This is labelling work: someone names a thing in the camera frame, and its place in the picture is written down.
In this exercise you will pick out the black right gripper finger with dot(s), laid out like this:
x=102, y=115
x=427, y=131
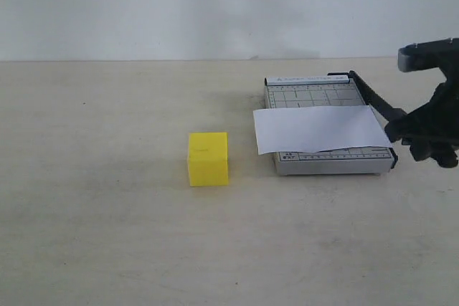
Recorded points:
x=403, y=127
x=444, y=154

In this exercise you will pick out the grey paper cutter base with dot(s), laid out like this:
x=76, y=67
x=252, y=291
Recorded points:
x=331, y=89

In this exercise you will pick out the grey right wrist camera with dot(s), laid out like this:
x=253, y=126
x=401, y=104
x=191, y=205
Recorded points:
x=441, y=54

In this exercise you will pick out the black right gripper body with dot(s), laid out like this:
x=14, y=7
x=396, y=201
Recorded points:
x=445, y=97

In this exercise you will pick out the white paper sheet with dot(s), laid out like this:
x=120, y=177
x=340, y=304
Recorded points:
x=317, y=129

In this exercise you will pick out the yellow foam cube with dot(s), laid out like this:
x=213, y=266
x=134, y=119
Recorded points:
x=207, y=159

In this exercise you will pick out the black cutter blade lever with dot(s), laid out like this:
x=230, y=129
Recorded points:
x=380, y=103

